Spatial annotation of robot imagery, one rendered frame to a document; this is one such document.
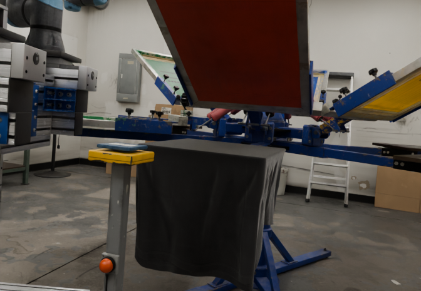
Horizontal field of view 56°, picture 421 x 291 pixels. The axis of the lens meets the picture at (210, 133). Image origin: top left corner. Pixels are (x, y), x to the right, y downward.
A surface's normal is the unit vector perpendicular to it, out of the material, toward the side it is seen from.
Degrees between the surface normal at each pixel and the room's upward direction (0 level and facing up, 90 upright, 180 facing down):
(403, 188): 78
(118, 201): 90
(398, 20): 90
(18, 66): 90
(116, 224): 90
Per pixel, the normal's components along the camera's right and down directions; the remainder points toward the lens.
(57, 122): -0.02, 0.05
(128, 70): -0.31, 0.03
